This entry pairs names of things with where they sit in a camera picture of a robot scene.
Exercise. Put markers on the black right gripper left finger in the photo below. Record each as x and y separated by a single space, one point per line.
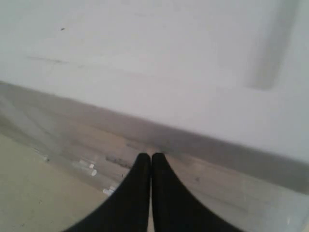
127 209

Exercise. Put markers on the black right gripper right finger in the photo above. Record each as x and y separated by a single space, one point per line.
175 209

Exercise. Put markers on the white plastic drawer cabinet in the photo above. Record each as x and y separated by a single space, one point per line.
220 86

